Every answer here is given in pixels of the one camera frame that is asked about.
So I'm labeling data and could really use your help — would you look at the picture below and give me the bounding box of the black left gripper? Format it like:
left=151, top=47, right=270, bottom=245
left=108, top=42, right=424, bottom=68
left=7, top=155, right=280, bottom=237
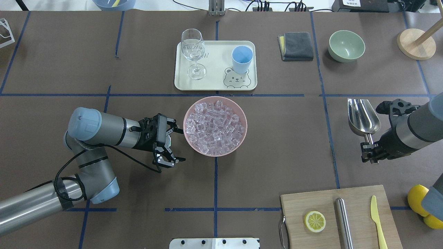
left=130, top=113, right=186, bottom=169

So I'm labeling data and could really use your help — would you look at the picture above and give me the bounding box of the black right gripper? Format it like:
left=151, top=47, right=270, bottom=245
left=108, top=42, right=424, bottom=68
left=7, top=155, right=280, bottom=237
left=361, top=98, right=421, bottom=164

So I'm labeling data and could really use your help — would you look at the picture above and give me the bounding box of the metal ice scoop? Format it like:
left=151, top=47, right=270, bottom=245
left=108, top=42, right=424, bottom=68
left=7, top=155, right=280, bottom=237
left=347, top=98, right=381, bottom=143

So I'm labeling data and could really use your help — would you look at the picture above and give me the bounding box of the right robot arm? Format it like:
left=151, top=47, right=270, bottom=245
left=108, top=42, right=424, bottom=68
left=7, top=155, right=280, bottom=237
left=361, top=93, right=443, bottom=162

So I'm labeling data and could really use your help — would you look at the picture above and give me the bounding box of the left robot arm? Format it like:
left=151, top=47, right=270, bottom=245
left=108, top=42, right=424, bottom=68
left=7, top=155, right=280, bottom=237
left=0, top=107, right=185, bottom=236

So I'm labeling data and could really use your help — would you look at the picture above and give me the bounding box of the pink bowl of ice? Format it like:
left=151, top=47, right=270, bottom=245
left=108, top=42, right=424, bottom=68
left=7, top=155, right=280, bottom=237
left=183, top=96, right=248, bottom=157

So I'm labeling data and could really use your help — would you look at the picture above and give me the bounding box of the light blue plastic cup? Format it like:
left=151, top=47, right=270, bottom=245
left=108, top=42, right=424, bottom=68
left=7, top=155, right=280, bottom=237
left=232, top=46, right=253, bottom=74

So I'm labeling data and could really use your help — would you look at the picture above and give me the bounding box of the wooden cup stand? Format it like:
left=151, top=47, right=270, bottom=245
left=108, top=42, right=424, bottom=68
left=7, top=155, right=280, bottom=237
left=397, top=0, right=443, bottom=61

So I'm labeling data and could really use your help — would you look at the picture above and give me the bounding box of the whole yellow lemon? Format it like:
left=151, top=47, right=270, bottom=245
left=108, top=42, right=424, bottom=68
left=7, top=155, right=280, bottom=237
left=407, top=184, right=430, bottom=217

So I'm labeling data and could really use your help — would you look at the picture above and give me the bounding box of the yellow plastic knife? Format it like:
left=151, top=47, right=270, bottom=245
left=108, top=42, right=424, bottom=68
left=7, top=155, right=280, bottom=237
left=370, top=195, right=388, bottom=249

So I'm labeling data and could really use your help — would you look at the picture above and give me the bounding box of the steel cylinder rod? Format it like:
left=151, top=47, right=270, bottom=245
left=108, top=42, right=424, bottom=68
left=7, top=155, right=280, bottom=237
left=334, top=197, right=353, bottom=249

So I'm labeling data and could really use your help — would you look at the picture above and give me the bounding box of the cream bear tray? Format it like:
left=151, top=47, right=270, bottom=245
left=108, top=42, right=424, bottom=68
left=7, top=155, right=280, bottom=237
left=174, top=40, right=257, bottom=91

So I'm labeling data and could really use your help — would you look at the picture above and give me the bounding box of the lemon half slice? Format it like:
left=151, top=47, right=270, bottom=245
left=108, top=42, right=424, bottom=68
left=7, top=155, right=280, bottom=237
left=304, top=211, right=326, bottom=233

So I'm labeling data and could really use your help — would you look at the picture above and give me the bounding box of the wooden cutting board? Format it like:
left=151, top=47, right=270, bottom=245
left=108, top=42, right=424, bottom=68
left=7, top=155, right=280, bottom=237
left=280, top=185, right=403, bottom=249

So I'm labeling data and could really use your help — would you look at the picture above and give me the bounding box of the clear wine glass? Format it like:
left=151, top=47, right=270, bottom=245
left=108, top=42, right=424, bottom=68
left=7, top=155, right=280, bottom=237
left=180, top=28, right=206, bottom=80

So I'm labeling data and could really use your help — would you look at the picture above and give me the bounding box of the green ceramic bowl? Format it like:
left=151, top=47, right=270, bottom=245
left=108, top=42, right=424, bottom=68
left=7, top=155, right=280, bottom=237
left=328, top=30, right=366, bottom=63

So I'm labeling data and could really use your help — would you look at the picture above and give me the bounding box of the dark grey folded cloth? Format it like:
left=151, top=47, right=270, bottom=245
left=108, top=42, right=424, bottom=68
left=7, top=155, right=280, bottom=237
left=278, top=32, right=314, bottom=61

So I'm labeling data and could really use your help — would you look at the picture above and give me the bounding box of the yellow plastic fork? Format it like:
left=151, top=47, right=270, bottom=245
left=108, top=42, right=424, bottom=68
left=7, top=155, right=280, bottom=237
left=111, top=0, right=120, bottom=8

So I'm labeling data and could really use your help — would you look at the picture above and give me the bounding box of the blue bowl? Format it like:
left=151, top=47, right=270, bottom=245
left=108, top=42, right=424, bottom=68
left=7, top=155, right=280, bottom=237
left=93, top=0, right=136, bottom=11

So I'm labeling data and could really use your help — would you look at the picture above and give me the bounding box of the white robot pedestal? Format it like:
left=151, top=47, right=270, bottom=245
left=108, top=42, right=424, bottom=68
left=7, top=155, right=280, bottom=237
left=169, top=238, right=261, bottom=249

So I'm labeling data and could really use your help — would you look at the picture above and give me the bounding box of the aluminium frame post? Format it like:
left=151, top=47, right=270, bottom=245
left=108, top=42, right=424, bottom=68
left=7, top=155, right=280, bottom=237
left=208, top=0, right=226, bottom=16

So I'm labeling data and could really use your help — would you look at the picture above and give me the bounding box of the white wire cup rack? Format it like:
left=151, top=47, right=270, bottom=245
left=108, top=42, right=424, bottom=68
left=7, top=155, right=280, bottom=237
left=0, top=18, right=15, bottom=48

